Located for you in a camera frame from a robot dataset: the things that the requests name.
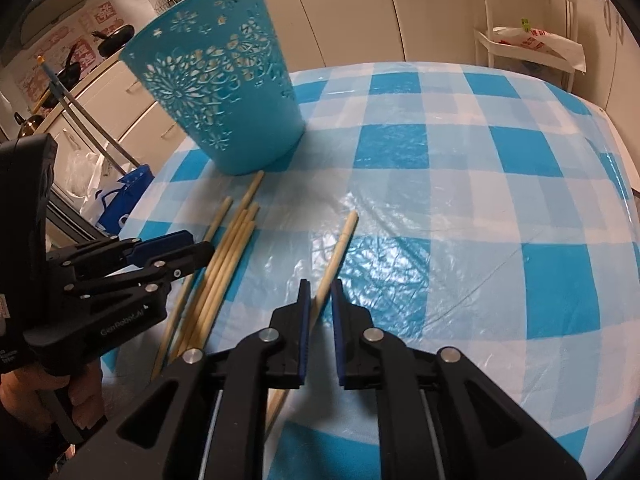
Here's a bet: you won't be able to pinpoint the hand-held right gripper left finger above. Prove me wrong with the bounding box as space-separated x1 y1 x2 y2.
116 279 313 480

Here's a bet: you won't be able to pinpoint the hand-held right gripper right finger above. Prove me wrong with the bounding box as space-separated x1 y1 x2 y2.
330 278 588 480

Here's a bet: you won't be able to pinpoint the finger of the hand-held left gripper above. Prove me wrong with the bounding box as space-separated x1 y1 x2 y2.
64 241 216 301
46 230 195 271

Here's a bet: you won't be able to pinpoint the bundle of wooden chopsticks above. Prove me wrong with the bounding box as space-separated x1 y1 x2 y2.
150 170 266 380

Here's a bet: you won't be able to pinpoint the single wooden chopstick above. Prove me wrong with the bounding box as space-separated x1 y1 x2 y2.
264 211 360 437

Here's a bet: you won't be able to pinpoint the teal perforated plastic basket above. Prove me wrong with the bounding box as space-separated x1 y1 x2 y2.
121 0 306 176

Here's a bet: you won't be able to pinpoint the person's left hand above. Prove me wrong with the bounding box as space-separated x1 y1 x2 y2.
0 360 107 433

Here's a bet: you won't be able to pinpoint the blue shopping bag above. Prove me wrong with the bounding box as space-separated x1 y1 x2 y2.
95 164 153 237

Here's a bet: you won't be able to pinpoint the brass kettle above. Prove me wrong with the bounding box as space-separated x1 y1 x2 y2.
14 112 46 138

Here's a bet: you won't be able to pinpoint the black frying pan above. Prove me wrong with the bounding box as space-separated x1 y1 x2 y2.
50 45 83 92

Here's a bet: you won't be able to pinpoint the black wok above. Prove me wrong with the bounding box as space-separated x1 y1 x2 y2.
91 24 136 58

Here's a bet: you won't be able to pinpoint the grey range hood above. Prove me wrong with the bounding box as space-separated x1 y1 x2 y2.
20 0 101 48

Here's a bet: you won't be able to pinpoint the cream lower kitchen cabinets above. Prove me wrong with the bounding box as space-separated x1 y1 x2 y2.
0 0 640 171

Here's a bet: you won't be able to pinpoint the white trolley cart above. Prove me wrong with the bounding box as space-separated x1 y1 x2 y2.
465 0 587 92

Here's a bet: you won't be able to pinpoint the red and white plastic bag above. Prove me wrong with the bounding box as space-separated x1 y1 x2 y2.
492 25 586 73

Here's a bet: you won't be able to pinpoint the metal mop handle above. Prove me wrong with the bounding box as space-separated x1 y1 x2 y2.
62 110 128 178

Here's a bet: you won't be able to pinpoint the blue tipped mop handle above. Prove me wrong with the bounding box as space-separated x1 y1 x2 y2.
35 54 143 168

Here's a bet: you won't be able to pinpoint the pink wall stickers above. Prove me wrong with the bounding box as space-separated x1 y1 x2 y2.
15 0 118 106

